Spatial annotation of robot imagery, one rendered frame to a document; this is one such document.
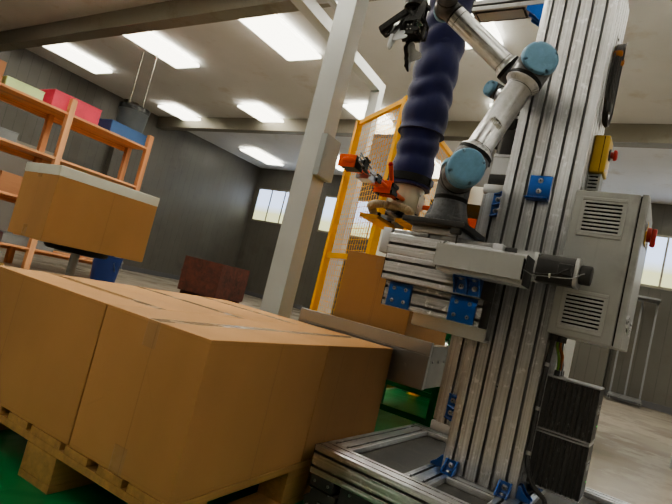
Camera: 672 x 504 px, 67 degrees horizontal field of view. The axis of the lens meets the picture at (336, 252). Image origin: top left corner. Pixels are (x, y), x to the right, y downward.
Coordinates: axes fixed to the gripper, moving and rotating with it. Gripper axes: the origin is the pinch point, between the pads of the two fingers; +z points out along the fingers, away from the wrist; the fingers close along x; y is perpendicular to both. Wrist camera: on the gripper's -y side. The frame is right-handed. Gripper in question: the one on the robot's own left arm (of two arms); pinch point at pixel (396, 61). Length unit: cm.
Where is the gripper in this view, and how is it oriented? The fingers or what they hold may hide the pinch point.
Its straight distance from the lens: 183.4
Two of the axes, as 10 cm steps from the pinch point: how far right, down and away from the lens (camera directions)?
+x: 5.3, 1.9, 8.3
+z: -2.4, 9.7, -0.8
